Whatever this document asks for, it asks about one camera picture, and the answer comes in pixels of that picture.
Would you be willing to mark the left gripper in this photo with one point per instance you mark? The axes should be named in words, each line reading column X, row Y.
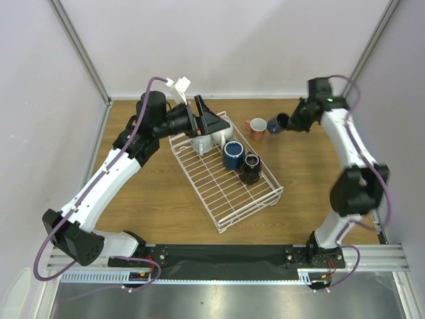
column 210, row 122

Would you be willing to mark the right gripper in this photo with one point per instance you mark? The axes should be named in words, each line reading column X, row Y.
column 297, row 119

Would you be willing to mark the white speckled mug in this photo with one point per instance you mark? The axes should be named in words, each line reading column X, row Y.
column 221, row 137

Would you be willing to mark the clear plastic cup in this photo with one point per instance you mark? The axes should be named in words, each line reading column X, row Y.
column 202, row 144

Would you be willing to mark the small dark blue cup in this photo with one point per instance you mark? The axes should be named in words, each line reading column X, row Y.
column 278, row 123

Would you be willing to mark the dark blue enamel mug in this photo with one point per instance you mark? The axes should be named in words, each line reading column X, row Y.
column 233, row 155

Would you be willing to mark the black mug white interior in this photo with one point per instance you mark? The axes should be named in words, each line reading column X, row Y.
column 250, row 169

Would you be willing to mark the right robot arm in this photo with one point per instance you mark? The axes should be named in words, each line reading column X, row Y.
column 361, row 185

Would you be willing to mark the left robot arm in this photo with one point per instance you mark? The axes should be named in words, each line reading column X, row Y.
column 72, row 229

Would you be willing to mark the red mug white interior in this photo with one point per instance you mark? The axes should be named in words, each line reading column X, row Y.
column 256, row 128

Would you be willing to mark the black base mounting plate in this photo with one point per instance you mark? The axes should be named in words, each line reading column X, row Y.
column 236, row 262

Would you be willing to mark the white wire dish rack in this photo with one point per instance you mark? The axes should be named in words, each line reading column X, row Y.
column 226, row 199

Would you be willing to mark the aluminium cable duct rail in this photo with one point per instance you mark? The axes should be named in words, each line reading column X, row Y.
column 96, row 276

